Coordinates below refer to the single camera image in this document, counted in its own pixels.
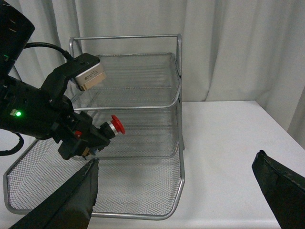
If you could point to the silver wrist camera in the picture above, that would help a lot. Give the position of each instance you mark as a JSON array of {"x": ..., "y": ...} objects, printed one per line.
[{"x": 91, "y": 77}]

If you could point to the silver mesh tray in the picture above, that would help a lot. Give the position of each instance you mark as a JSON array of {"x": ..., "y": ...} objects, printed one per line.
[
  {"x": 142, "y": 187},
  {"x": 149, "y": 133},
  {"x": 133, "y": 81}
]

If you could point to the red emergency stop button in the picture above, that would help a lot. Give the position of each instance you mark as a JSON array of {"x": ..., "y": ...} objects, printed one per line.
[{"x": 116, "y": 127}]

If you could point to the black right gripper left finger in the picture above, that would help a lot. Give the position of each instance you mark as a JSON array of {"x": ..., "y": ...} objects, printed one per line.
[{"x": 70, "y": 206}]

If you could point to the grey curtain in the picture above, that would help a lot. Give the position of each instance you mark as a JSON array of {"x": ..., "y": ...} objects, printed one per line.
[{"x": 232, "y": 49}]

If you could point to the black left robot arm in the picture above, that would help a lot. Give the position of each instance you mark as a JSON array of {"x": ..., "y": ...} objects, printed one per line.
[{"x": 15, "y": 31}]

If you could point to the silver mesh bottom tray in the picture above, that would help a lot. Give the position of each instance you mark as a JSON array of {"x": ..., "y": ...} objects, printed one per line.
[{"x": 149, "y": 133}]

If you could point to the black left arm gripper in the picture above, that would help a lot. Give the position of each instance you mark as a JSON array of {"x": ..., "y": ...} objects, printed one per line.
[{"x": 32, "y": 111}]

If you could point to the silver metal rack frame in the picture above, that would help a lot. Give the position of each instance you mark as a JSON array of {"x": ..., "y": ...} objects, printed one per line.
[{"x": 179, "y": 71}]

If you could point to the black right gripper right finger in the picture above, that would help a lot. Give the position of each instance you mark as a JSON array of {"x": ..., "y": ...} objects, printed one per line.
[{"x": 283, "y": 189}]

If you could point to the silver mesh top tray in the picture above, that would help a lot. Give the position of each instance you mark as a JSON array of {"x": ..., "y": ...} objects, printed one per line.
[{"x": 133, "y": 81}]

